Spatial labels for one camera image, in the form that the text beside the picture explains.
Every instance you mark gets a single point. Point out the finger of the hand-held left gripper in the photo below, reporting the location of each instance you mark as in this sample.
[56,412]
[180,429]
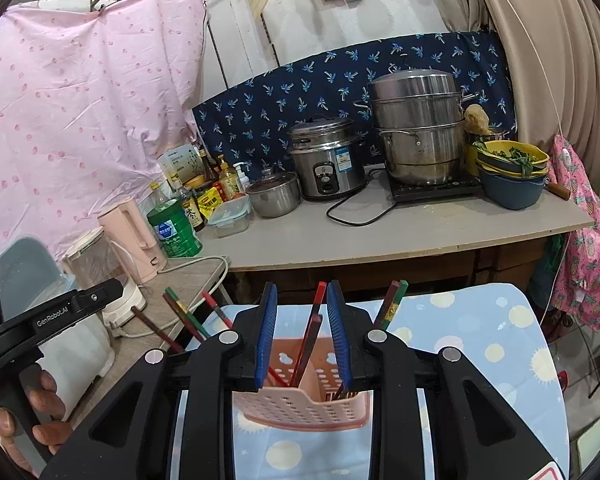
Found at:
[105,294]

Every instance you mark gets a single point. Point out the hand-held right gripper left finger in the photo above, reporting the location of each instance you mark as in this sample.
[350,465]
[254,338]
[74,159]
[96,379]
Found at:
[265,335]

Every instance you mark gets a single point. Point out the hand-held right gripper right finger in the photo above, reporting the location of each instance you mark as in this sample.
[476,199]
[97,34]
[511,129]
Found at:
[337,335]

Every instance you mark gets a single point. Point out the dark red chopstick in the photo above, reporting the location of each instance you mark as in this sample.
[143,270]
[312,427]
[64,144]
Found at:
[387,305]
[310,345]

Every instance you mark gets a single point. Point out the bright red chopstick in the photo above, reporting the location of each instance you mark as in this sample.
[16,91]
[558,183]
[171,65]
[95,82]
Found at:
[217,310]
[319,297]

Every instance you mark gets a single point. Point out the pink perforated utensil basket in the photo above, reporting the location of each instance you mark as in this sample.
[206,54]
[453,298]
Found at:
[300,405]

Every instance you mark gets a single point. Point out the person's left hand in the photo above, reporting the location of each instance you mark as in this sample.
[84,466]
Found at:
[47,385]

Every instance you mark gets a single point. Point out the white kitchen appliance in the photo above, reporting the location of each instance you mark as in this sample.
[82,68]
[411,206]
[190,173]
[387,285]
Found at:
[95,270]

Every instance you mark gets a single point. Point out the white bin with grey-blue lid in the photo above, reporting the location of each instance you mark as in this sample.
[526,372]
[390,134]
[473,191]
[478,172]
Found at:
[25,275]

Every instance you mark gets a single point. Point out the pink electric kettle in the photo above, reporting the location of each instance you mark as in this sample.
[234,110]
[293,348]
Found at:
[130,245]

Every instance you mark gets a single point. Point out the green chopstick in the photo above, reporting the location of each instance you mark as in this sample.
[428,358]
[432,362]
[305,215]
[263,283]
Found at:
[397,302]

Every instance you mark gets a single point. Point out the wood grain side table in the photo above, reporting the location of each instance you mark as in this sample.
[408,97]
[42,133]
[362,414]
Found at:
[190,270]

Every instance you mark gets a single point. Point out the green tin can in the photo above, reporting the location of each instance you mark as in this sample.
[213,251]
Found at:
[175,230]

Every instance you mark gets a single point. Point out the grey counter board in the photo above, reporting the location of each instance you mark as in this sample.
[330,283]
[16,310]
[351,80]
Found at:
[405,232]

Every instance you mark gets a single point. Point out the clear container with blue lid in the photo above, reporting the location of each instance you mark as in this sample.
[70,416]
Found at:
[230,216]

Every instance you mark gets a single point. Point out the yellow packet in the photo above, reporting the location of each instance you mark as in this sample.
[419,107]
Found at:
[212,206]

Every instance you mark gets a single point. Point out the small pot with glass lid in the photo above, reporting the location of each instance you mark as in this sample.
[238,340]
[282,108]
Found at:
[273,195]

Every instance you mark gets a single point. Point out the blue printed tablecloth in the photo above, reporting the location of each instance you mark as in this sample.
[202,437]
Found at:
[480,340]

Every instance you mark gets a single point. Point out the white carton box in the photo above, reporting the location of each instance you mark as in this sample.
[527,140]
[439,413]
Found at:
[180,160]

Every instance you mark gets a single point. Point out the amber oil bottle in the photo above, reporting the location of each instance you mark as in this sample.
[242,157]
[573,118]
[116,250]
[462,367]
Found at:
[227,180]

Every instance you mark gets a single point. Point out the steel rice cooker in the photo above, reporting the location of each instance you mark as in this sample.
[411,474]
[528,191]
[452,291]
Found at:
[325,160]

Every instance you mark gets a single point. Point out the black induction cooker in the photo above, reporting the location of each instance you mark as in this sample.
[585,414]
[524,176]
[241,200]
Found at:
[435,189]

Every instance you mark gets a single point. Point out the pink dotted cloth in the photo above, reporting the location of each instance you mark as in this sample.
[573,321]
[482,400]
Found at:
[80,110]

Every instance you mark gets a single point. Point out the steel steamer pot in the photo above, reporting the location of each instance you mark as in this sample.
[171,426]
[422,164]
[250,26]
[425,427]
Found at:
[420,125]

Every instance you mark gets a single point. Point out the blue basin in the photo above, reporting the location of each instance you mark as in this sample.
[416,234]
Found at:
[512,192]

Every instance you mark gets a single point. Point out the yellow bowl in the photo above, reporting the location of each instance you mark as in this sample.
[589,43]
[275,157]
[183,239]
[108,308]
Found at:
[495,162]

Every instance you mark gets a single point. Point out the navy leaf print cloth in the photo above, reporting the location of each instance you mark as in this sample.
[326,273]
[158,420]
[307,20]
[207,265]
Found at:
[330,85]

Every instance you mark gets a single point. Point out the leafy greens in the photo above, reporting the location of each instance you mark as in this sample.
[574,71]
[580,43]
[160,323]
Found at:
[512,154]

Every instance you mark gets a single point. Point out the brown loofah sponge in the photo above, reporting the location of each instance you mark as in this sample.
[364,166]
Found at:
[477,117]

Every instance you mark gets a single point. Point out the pink pineapple print cloth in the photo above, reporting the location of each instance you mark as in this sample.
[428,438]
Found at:
[585,240]

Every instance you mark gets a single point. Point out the beige curtain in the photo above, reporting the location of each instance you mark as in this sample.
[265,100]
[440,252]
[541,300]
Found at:
[530,35]

